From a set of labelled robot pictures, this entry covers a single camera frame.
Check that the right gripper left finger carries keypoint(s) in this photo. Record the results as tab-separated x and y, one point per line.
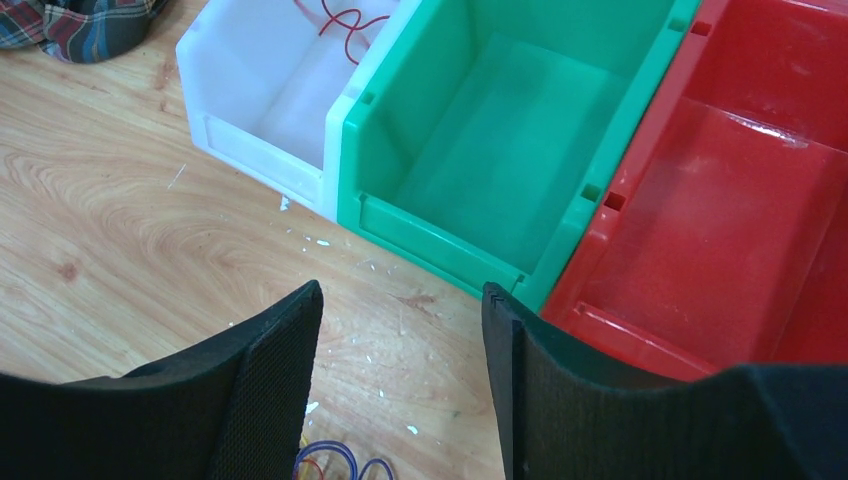
229	407

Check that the green plastic bin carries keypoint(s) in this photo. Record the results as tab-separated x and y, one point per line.
482	144

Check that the plaid flannel shirt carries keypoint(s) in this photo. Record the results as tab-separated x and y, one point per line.
78	31

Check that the white plastic bin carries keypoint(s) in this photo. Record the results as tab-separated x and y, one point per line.
268	84

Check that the red plastic bin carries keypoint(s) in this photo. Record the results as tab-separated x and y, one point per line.
722	238

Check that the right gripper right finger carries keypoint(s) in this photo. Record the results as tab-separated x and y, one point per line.
565	410

